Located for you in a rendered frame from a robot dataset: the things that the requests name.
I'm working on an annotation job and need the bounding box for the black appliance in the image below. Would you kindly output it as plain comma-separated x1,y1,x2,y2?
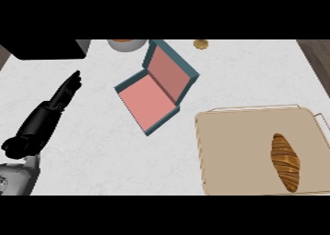
0,39,90,62

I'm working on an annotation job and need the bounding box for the white round cup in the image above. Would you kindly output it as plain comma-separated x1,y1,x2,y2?
108,39,149,53

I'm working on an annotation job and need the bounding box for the teal and pink open box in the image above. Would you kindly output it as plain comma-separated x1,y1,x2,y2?
113,39,202,137

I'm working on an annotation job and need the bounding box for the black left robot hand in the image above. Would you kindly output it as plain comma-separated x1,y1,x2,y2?
0,70,82,160

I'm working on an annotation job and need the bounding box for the brown croissant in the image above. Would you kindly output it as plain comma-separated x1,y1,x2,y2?
270,132,302,194

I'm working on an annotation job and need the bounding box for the small golden brown pastry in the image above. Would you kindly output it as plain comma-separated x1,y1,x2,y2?
192,39,209,50

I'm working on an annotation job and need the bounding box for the beige wooden tray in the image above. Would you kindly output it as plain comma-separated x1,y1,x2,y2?
193,105,330,196

